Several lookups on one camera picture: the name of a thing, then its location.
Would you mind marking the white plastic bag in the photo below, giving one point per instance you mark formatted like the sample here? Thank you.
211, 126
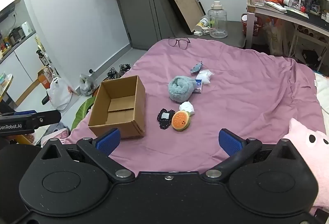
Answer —
59, 93

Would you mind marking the white tissue pack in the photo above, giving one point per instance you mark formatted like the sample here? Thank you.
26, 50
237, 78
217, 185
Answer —
188, 107

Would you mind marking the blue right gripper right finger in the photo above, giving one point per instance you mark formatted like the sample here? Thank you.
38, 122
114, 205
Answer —
239, 150

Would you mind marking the clear bag of white stuffing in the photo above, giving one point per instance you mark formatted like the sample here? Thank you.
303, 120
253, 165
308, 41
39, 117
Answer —
204, 76

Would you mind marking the flat black cardboard tray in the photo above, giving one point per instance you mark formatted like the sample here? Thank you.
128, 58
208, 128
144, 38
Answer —
188, 13

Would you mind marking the dark-framed eyeglasses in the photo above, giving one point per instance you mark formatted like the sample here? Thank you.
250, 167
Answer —
182, 43

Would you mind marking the fluffy blue plush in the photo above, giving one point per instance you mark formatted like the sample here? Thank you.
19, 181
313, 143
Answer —
181, 88

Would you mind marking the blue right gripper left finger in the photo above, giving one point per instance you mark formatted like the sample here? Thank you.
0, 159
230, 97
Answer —
97, 151

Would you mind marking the brown cardboard box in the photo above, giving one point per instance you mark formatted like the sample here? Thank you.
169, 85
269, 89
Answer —
120, 104

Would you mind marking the grey plastic bag on floor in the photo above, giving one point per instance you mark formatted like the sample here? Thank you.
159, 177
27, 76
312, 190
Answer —
86, 84

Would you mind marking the grey door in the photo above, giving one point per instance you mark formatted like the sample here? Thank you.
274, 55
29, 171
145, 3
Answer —
147, 21

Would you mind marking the pink pig plush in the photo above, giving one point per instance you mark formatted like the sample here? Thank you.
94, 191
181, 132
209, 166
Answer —
313, 147

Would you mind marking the pink bed sheet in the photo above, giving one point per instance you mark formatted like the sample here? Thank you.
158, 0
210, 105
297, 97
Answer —
250, 93

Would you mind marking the hamburger plush toy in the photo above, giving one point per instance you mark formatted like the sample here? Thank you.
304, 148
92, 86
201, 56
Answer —
180, 120

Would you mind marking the blue tissue packet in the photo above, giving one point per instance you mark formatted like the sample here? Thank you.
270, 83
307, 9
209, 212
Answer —
198, 88

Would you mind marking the large clear plastic jar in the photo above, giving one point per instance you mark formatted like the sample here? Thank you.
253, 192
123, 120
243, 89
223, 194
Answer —
217, 21

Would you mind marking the small blue-grey knitted toy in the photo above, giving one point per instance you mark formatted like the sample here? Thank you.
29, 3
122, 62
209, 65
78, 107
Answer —
196, 69

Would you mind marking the white supplement bottle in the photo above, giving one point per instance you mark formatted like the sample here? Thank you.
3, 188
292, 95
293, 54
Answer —
203, 23

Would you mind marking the black lace fabric piece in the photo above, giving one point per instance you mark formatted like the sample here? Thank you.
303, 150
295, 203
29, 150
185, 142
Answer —
165, 118

